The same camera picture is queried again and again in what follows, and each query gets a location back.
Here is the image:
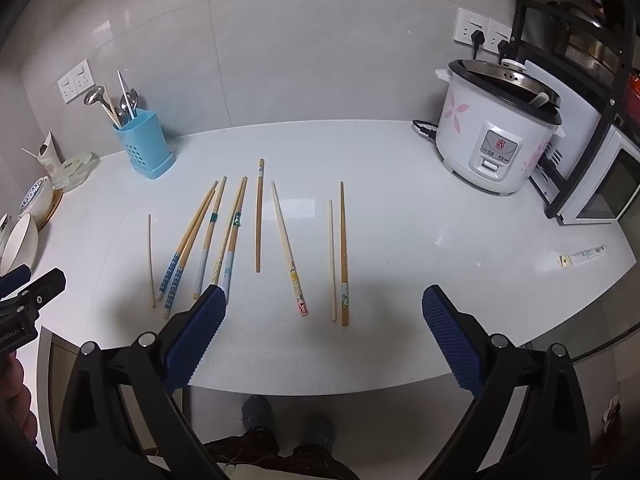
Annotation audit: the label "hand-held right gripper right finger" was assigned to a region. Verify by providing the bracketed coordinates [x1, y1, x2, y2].
[421, 285, 608, 480]

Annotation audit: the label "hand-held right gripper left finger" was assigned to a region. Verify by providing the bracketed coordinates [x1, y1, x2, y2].
[52, 285, 228, 480]

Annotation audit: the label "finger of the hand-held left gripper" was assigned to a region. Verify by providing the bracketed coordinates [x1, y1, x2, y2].
[15, 268, 67, 313]
[0, 265, 32, 302]

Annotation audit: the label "blue dotted bamboo chopstick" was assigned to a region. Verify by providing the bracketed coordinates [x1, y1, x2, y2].
[164, 189, 218, 320]
[159, 180, 219, 302]

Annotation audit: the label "thin plain bamboo chopstick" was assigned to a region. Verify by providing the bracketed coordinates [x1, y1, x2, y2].
[148, 214, 157, 308]

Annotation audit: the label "green taped chopstick grey end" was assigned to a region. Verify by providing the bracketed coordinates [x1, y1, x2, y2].
[193, 176, 228, 301]

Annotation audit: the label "chopstick green tape grey end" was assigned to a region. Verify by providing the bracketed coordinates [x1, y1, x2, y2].
[223, 176, 249, 305]

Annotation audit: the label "pale chopstick pink red pattern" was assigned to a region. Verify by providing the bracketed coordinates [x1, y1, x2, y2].
[271, 181, 308, 317]

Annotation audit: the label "blue plastic utensil holder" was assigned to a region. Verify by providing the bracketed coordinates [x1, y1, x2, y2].
[111, 108, 177, 179]

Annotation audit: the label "person's left hand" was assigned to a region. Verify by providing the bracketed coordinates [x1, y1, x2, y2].
[0, 352, 39, 442]

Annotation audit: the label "wide white bowl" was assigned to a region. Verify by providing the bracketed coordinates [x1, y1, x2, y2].
[0, 212, 40, 277]

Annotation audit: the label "round wooden coaster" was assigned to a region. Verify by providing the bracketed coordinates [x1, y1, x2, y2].
[37, 187, 65, 229]

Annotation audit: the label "white deep bowl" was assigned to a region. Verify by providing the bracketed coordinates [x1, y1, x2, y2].
[18, 180, 64, 227]

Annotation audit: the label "blue floral bowl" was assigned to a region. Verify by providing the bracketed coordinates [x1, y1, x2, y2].
[18, 176, 55, 218]

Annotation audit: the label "grey shoe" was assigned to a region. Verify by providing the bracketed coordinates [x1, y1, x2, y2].
[304, 412, 335, 449]
[240, 395, 274, 432]

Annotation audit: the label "clear container green lid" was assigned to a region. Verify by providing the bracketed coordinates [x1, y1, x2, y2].
[50, 152, 101, 194]

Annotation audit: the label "white ceramic vase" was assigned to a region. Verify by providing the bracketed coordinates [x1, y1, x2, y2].
[36, 132, 64, 187]

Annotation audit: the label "person's dark red pants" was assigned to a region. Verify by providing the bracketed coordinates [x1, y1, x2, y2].
[204, 427, 362, 480]

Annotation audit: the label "small white tube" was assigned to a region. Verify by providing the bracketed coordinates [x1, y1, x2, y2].
[559, 245, 606, 268]

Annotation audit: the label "pink white slipper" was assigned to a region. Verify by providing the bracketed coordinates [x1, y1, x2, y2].
[600, 392, 627, 442]

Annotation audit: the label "stainless steel ladle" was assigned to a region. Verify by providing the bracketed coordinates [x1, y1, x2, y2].
[83, 86, 121, 128]

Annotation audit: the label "white microwave oven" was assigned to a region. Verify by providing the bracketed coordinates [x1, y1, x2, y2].
[522, 59, 640, 226]

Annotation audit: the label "long white plastic stick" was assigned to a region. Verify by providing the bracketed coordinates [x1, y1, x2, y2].
[117, 70, 136, 122]

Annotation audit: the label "white floral rice cooker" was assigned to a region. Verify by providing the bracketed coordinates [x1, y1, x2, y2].
[434, 59, 566, 197]

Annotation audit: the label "black metal rack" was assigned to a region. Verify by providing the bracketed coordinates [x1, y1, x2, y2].
[510, 0, 640, 221]

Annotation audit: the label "stainless steel pot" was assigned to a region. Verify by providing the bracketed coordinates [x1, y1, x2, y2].
[554, 4, 622, 87]

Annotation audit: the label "white wall outlet with plug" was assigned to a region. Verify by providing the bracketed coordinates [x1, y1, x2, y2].
[486, 18, 513, 53]
[453, 7, 490, 46]

